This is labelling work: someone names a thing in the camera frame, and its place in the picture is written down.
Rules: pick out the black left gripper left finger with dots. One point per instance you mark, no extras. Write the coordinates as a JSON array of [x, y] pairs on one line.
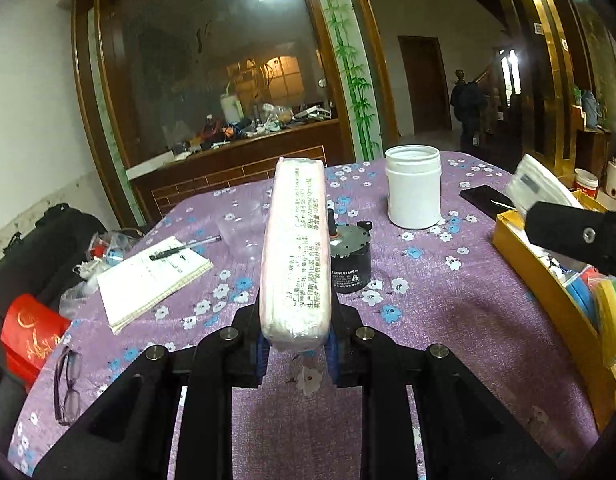
[[167, 413]]

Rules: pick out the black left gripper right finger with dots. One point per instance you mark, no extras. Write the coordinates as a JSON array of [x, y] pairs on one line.
[[425, 408]]

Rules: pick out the blue red sponge pack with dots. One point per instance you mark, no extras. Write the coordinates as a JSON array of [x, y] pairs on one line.
[[582, 295]]

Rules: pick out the yellow green black sponge pack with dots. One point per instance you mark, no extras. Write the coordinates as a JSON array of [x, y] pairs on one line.
[[604, 295]]

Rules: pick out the white green patterned tissue pack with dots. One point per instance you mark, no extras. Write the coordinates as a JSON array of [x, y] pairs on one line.
[[532, 183]]

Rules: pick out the pink white tissue pack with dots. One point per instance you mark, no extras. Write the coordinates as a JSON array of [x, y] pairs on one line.
[[295, 293]]

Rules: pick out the eyeglasses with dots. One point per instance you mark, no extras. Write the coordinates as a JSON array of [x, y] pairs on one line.
[[66, 397]]

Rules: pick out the yellow cardboard box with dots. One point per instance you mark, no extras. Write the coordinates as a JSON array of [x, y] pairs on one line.
[[581, 338]]

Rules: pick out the black smartphone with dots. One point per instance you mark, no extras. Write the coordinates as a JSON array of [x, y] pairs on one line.
[[487, 200]]

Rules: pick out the red gift bag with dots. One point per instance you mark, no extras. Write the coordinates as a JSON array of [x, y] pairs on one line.
[[29, 335]]

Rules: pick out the white notebook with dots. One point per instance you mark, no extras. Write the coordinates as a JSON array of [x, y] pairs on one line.
[[136, 285]]

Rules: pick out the purple floral tablecloth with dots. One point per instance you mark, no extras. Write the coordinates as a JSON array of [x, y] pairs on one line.
[[447, 284]]

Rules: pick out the person in dark clothes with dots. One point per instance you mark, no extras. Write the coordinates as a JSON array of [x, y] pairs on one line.
[[468, 102]]

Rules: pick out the black bag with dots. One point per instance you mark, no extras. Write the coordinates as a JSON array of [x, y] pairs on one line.
[[40, 263]]

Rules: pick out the white plastic jar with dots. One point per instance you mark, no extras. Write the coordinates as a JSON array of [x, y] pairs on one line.
[[414, 178]]

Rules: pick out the black pen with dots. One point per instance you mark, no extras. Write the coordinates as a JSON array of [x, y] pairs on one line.
[[175, 250]]

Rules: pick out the black cylindrical motor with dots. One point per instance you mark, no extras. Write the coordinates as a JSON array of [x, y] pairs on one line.
[[350, 249]]

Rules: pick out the clear plastic cup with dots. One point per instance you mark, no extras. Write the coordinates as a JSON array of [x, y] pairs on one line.
[[242, 228]]

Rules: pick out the wooden counter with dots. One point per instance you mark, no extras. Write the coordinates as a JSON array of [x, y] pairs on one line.
[[236, 163]]

